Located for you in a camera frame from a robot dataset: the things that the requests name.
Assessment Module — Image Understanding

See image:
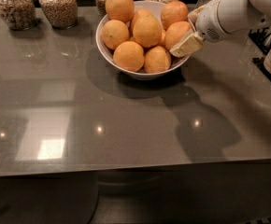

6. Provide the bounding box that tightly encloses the white ceramic bowl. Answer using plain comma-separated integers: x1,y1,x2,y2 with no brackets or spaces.
95,1,190,80

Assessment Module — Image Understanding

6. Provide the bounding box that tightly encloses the glass jar of nuts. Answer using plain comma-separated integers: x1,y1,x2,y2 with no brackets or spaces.
0,0,36,31

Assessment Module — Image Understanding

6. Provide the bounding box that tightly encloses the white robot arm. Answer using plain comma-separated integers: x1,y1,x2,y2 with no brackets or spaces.
169,0,271,58

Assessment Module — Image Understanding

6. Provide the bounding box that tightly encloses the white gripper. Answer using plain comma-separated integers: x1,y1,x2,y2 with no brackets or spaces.
170,0,234,58

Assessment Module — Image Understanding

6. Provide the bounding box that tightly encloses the hidden back orange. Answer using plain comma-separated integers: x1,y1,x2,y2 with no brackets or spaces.
130,9,153,32

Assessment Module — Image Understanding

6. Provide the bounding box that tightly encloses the glass jar of grains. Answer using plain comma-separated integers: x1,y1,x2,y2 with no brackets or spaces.
38,0,78,29

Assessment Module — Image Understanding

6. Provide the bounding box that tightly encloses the black wire rack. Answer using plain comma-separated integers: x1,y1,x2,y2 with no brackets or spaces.
249,27,271,82

